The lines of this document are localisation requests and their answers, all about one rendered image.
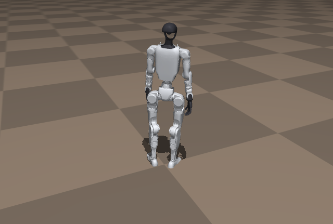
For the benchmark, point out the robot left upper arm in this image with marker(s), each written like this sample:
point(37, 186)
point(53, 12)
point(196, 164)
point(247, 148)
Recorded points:
point(151, 59)

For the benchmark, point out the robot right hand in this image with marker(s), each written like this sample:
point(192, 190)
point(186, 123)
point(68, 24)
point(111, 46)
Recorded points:
point(189, 106)

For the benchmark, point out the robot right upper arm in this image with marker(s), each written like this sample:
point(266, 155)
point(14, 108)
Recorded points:
point(185, 55)

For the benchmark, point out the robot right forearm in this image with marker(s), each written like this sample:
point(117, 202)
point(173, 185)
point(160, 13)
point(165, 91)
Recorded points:
point(188, 85)

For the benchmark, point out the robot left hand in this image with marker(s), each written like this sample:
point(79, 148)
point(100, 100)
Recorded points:
point(147, 92)

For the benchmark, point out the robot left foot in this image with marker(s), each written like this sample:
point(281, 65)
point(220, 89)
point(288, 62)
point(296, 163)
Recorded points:
point(154, 162)

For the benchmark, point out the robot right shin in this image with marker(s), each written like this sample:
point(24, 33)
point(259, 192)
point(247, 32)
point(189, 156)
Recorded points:
point(174, 144)

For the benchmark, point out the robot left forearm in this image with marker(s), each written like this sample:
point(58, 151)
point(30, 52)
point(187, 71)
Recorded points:
point(148, 80)

